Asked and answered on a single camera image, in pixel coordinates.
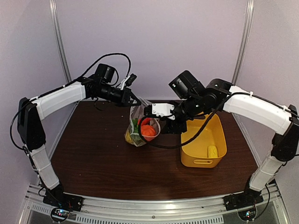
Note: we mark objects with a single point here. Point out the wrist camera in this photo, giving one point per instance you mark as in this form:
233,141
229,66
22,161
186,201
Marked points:
160,110
127,82

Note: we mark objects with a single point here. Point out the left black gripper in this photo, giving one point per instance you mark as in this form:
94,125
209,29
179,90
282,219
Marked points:
124,99

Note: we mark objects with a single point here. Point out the clear dotted zip bag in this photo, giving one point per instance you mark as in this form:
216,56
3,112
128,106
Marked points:
137,112

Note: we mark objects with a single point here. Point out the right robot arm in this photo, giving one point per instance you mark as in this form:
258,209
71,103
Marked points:
221,95

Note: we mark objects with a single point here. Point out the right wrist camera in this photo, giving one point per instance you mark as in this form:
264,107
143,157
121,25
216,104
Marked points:
160,110

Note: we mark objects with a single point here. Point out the yellow toy corn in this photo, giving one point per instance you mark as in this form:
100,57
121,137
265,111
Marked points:
212,151

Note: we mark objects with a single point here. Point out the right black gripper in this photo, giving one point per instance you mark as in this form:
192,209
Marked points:
171,127

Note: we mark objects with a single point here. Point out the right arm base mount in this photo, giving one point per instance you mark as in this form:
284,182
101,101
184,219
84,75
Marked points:
241,200

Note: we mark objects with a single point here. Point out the red toy pepper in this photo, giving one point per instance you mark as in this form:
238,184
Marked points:
146,121

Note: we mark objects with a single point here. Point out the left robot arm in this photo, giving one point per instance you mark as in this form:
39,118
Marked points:
33,111

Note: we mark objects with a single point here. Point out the aluminium corner post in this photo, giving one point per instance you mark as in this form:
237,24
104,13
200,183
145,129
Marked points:
244,40
59,40

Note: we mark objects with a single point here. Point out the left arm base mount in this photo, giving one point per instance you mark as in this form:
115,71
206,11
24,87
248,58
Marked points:
70,202

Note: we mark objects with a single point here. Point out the right aluminium corner post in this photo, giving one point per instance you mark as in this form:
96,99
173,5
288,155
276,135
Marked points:
244,40

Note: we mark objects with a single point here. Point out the yellow plastic basket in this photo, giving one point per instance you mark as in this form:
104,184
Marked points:
194,154

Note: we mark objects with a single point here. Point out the left aluminium corner post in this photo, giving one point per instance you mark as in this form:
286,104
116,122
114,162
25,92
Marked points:
59,40

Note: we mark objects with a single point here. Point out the orange toy pumpkin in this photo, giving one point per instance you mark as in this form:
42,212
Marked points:
148,130

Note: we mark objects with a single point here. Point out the yellow toy pepper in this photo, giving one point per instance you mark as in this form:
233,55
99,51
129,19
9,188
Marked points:
128,138

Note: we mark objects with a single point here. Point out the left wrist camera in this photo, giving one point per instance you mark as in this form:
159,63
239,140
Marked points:
127,82

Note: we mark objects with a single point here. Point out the aluminium front rail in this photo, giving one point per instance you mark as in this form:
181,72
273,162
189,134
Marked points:
205,210

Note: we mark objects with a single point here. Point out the green leafy toy vegetable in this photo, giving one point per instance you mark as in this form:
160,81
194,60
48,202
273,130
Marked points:
135,123

